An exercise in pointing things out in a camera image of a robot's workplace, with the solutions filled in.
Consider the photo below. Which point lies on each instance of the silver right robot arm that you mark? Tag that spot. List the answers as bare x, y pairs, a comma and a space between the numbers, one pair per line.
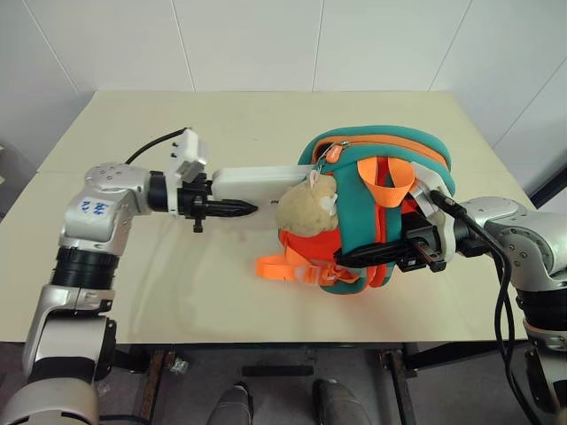
518, 239

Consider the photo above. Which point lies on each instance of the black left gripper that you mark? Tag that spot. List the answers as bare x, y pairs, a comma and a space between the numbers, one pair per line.
191, 203

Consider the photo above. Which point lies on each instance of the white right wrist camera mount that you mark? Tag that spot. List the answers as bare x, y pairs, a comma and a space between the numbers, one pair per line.
445, 234

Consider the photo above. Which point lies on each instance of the orange and teal backpack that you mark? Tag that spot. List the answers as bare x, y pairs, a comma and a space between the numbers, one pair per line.
354, 195

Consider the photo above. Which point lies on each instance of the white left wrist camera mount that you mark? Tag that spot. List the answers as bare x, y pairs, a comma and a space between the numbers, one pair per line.
189, 148

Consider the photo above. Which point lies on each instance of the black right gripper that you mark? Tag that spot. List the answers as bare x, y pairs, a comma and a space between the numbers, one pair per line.
421, 248

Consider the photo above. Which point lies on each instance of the small crumpled plastic wrapper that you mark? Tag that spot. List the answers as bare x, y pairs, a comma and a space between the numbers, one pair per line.
179, 365

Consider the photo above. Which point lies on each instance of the dark metal table frame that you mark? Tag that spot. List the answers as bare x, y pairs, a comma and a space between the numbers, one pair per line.
398, 376

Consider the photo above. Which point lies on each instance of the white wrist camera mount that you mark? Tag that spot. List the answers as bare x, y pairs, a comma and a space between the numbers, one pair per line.
445, 234
189, 148

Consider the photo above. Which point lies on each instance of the white rectangular box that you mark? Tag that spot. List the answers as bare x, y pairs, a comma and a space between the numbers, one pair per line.
252, 182

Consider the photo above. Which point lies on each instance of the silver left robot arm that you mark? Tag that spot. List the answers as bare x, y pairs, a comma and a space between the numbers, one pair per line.
88, 212

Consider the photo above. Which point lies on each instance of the beige plush toy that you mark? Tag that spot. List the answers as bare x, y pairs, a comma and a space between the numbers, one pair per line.
305, 212

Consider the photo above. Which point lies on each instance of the dark rounded robot foot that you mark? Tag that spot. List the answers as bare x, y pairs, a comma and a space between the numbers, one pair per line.
230, 405
336, 403

